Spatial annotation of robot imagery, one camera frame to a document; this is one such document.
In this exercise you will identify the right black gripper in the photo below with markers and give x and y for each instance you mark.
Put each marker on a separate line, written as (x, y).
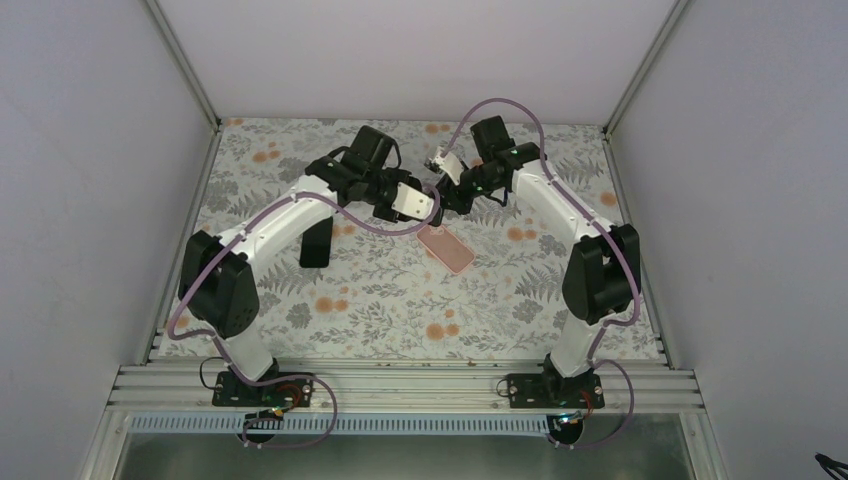
(457, 196)

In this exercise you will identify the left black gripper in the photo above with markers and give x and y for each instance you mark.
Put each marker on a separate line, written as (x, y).
(387, 201)

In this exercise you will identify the pink phone case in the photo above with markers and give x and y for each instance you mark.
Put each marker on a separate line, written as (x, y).
(447, 248)

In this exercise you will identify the black phone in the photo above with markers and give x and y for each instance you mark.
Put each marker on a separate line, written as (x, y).
(316, 245)

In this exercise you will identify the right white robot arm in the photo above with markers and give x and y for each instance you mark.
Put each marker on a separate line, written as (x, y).
(602, 280)

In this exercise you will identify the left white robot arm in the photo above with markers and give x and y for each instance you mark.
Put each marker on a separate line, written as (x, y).
(217, 288)

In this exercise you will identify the floral patterned mat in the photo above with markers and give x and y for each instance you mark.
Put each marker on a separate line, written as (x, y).
(383, 296)

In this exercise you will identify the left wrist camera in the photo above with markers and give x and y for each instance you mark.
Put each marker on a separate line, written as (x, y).
(411, 202)

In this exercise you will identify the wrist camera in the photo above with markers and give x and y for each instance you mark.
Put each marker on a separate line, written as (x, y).
(411, 202)
(447, 163)

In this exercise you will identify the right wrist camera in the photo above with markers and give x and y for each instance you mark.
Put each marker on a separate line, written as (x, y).
(447, 163)

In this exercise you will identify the left aluminium corner post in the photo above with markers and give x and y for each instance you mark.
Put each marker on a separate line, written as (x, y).
(179, 56)

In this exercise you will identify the aluminium corner post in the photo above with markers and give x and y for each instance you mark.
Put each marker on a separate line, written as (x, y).
(179, 56)
(668, 27)

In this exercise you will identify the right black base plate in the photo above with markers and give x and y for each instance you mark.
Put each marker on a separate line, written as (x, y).
(543, 391)

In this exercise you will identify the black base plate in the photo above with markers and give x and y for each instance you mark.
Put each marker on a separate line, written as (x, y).
(230, 391)
(543, 391)

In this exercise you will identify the white slotted cable duct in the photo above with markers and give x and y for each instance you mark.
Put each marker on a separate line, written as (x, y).
(343, 424)

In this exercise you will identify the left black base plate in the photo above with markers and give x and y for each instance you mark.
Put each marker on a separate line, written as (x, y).
(230, 391)

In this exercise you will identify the right aluminium corner post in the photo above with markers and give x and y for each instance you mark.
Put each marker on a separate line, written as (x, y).
(668, 27)

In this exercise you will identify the aluminium front rail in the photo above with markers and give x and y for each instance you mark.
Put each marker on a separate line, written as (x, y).
(448, 386)

